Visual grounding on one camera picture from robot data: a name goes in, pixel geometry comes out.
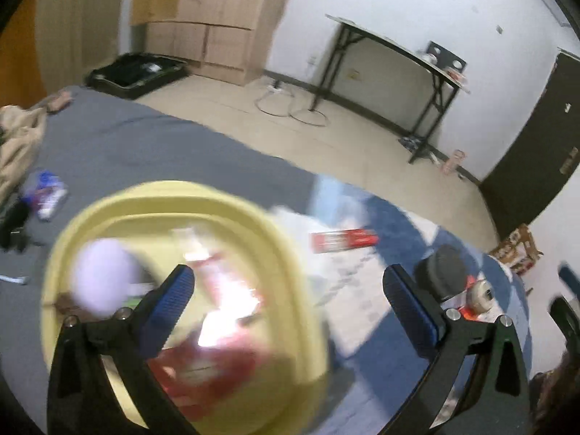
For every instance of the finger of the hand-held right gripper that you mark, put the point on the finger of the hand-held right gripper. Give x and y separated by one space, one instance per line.
570 275
566 321

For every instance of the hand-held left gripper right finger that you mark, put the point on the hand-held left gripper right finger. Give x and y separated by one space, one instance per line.
410 310

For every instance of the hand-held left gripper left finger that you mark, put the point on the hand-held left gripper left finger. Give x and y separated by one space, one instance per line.
170 299

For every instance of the green plastic clip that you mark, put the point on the green plastic clip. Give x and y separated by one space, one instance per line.
132 301

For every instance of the black round sponge pad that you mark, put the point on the black round sponge pad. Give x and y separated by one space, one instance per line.
442 272

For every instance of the purple powder puff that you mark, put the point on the purple powder puff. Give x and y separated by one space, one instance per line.
104 276

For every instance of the round tin with beige lid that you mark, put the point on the round tin with beige lid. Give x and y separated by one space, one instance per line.
481 297

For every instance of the dark red glossy box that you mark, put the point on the dark red glossy box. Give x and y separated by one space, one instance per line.
213 371

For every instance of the tall red and white carton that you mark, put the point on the tall red and white carton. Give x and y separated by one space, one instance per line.
344 241

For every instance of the yellow plastic basin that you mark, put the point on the yellow plastic basin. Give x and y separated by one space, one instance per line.
272 253

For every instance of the blue checked rug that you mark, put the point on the blue checked rug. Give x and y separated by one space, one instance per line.
362 290

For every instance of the colourful cardboard box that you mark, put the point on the colourful cardboard box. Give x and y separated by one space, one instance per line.
516 249

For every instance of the dark door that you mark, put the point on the dark door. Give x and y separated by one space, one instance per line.
530 154

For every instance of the grey bed sheet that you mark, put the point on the grey bed sheet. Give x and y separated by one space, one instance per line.
158 154

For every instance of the pink bag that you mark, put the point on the pink bag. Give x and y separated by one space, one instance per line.
454 162

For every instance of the blue and white packet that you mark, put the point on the blue and white packet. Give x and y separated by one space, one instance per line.
45 195

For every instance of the dark cloth heap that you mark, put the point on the dark cloth heap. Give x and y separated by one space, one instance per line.
414 142

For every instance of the beige cloth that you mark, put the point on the beige cloth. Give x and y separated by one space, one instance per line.
20 145

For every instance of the small pink case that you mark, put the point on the small pink case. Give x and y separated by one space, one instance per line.
59 102

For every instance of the black open suitcase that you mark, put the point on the black open suitcase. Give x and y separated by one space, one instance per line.
136 75

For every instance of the black stand with holes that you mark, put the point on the black stand with holes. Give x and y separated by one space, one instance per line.
446 56

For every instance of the black folding table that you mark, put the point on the black folding table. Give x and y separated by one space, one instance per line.
389 50

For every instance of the wooden wardrobe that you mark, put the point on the wooden wardrobe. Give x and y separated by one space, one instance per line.
217 18

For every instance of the orange curtain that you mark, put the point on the orange curtain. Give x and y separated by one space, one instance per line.
20 54

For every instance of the beige curtain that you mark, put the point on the beige curtain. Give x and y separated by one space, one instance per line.
77 22

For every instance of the wall outlet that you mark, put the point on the wall outlet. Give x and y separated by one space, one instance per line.
353 74

